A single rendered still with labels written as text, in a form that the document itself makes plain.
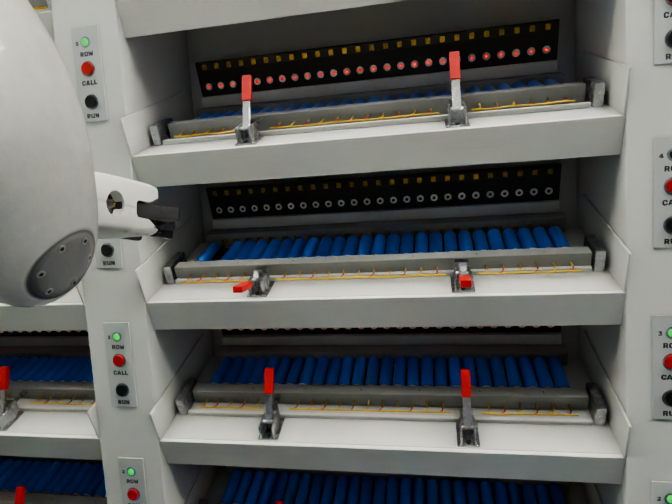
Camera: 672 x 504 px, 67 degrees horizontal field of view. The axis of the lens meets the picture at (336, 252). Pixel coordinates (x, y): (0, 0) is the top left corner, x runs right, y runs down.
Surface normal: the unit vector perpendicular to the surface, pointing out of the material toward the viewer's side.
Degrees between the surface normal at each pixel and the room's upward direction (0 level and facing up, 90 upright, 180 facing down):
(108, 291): 90
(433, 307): 110
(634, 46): 90
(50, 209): 120
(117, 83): 90
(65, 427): 20
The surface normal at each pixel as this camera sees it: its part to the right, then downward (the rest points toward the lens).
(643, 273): -0.19, 0.11
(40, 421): -0.12, -0.89
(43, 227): 0.79, 0.53
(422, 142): -0.15, 0.45
